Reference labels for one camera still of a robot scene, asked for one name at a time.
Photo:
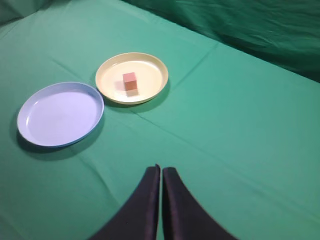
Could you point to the red cube block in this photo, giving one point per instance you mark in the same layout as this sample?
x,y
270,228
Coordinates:
x,y
130,84

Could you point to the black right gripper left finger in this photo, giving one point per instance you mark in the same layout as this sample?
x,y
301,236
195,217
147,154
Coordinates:
x,y
138,218

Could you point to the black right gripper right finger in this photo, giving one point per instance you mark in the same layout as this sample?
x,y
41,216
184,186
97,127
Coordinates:
x,y
183,218

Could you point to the green table cloth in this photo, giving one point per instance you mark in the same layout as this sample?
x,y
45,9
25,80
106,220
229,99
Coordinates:
x,y
243,134

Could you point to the cream yellow plastic plate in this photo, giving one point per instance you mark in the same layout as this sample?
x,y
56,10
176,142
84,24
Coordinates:
x,y
151,75

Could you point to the light blue plastic plate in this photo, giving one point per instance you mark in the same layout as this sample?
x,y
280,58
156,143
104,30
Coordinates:
x,y
60,114

